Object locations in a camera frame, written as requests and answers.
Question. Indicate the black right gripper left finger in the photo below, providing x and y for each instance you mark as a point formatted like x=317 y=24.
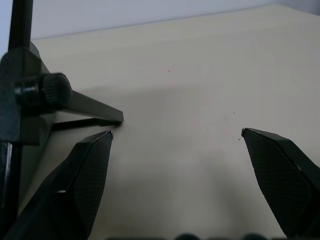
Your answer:
x=85 y=180

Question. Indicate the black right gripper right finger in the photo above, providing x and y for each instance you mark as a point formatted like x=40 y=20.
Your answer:
x=280 y=180

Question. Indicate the black tripod stand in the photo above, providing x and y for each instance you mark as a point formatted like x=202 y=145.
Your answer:
x=30 y=100

